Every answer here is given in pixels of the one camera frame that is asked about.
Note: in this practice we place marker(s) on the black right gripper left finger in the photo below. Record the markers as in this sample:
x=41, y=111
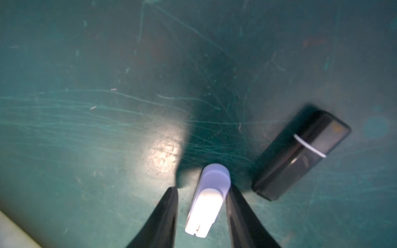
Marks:
x=160, y=228

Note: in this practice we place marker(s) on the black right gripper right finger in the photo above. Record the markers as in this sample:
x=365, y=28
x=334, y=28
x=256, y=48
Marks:
x=246, y=231

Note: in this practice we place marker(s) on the lavender white usb drive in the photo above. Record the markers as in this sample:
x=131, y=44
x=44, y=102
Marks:
x=212, y=189

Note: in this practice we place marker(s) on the white storage box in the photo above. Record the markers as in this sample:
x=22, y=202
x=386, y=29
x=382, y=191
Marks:
x=12, y=236

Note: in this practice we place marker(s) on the black usb drive white stripe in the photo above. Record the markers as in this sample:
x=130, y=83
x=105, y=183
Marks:
x=304, y=142

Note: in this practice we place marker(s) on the green table mat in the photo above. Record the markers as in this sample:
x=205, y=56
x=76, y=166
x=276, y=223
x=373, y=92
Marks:
x=106, y=104

